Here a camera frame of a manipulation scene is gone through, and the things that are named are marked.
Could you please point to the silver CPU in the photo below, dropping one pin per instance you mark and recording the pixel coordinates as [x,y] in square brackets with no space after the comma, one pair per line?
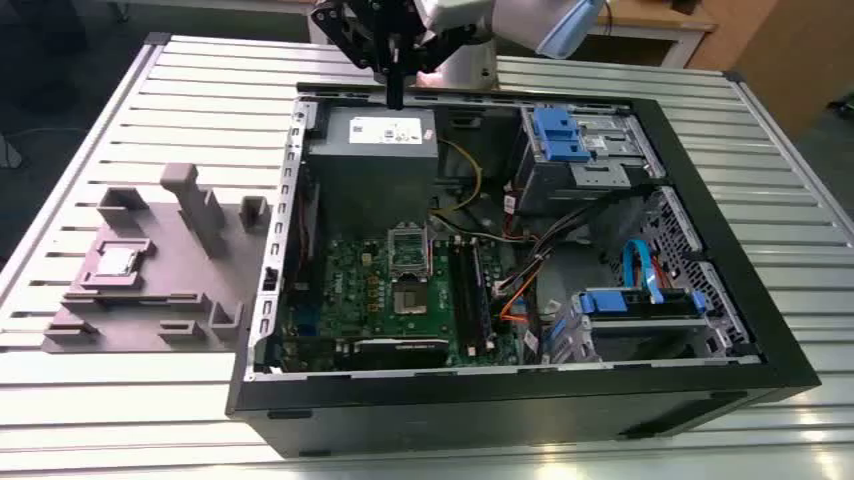
[118,260]

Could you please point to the black graphics card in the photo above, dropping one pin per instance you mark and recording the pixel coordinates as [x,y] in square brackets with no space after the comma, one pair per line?
[400,352]

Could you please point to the grey parts rack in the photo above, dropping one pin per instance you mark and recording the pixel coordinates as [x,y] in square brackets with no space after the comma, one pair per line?
[167,300]

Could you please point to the blue plastic drive latch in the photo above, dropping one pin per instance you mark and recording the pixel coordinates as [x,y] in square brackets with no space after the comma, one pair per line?
[560,137]

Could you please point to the grey power supply unit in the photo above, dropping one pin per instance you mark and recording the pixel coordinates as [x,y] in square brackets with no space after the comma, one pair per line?
[373,190]

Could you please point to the black PC case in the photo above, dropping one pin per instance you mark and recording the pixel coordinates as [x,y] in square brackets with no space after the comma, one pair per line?
[507,400]

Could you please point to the metal locking lever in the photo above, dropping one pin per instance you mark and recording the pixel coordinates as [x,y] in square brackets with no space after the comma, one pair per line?
[432,250]

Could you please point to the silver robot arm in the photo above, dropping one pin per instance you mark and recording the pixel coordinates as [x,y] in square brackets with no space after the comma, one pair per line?
[467,65]

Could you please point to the grey metal disk bay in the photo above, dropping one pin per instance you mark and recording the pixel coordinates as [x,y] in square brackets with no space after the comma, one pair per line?
[647,325]

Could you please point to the wooden desk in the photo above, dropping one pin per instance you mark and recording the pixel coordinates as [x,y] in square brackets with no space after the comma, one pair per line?
[667,22]

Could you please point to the wooden cabinet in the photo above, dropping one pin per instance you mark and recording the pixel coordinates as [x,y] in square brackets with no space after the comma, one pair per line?
[787,50]

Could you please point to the green motherboard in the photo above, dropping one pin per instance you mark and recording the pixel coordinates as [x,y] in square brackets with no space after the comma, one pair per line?
[353,325]

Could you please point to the blue port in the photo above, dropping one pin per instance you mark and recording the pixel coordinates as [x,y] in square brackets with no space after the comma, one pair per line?
[307,322]

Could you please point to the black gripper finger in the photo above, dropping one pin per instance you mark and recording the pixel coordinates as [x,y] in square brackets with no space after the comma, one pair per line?
[347,40]
[440,50]

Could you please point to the CPU socket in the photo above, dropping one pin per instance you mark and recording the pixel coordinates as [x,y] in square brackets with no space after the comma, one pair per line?
[409,300]

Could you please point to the grey metal drive cage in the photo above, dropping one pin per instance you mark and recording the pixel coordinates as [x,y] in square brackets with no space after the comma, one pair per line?
[600,175]

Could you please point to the hard disk in blue carrier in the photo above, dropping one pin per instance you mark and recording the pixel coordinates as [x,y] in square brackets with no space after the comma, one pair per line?
[656,305]

